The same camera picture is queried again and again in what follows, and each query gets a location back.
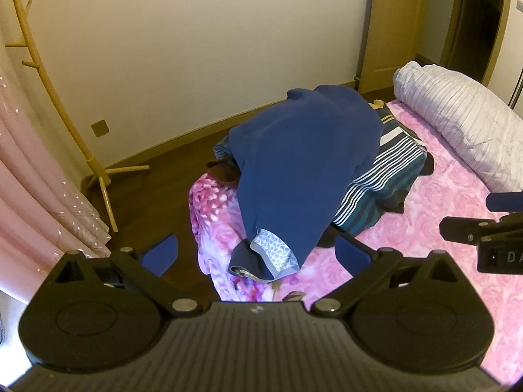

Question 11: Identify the dark brown garment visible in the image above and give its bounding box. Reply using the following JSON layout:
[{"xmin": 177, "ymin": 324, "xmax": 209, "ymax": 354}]
[{"xmin": 205, "ymin": 159, "xmax": 243, "ymax": 184}]

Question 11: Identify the pink curtain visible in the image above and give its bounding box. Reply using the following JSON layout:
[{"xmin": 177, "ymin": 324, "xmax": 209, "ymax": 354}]
[{"xmin": 0, "ymin": 43, "xmax": 113, "ymax": 295}]

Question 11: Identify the brass wall socket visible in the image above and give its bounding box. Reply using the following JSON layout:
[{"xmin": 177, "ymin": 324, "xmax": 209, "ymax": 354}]
[{"xmin": 90, "ymin": 119, "xmax": 111, "ymax": 139}]

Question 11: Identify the yellow wooden coat rack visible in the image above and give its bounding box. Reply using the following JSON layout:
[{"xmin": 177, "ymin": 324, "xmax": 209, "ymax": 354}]
[{"xmin": 4, "ymin": 0, "xmax": 150, "ymax": 233}]

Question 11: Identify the wooden door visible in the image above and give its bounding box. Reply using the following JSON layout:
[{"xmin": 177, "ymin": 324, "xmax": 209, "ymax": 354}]
[{"xmin": 356, "ymin": 0, "xmax": 430, "ymax": 94}]

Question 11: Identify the black garment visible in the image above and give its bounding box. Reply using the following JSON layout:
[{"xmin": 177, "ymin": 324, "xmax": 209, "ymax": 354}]
[{"xmin": 315, "ymin": 151, "xmax": 436, "ymax": 250}]

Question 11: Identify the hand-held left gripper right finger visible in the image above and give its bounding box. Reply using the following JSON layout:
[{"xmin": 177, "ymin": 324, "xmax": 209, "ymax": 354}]
[{"xmin": 311, "ymin": 234, "xmax": 463, "ymax": 318}]

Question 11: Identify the blue white striped garment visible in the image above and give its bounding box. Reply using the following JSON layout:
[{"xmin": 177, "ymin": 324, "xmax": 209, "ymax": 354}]
[{"xmin": 214, "ymin": 104, "xmax": 428, "ymax": 237}]

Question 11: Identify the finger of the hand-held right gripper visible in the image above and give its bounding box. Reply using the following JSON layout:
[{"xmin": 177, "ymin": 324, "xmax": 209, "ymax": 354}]
[
  {"xmin": 486, "ymin": 190, "xmax": 523, "ymax": 213},
  {"xmin": 439, "ymin": 214, "xmax": 523, "ymax": 247}
]

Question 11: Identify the navy blue shirt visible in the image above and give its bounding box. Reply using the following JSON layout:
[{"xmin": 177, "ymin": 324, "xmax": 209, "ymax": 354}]
[{"xmin": 228, "ymin": 85, "xmax": 385, "ymax": 283}]

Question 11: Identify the pink floral blanket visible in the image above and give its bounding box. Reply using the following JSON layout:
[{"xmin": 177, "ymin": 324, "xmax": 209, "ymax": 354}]
[{"xmin": 189, "ymin": 100, "xmax": 523, "ymax": 381}]

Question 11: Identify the lilac ribbed quilt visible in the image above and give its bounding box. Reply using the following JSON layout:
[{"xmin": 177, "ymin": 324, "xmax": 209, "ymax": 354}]
[{"xmin": 393, "ymin": 61, "xmax": 523, "ymax": 194}]

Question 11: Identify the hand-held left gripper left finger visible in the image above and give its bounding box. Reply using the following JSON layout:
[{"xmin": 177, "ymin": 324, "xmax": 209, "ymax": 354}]
[{"xmin": 53, "ymin": 233, "xmax": 204, "ymax": 318}]

